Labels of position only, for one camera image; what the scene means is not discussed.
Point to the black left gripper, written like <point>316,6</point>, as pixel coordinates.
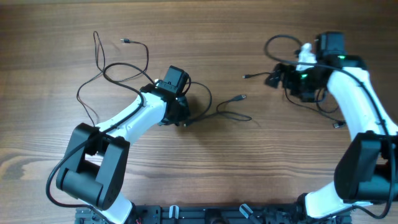
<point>179,112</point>

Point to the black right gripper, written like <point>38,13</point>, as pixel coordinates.
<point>277,75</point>

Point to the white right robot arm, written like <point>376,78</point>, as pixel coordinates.
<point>366,176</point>

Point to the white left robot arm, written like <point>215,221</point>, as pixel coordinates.
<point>94,163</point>

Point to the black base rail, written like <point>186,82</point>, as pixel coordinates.
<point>284,213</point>

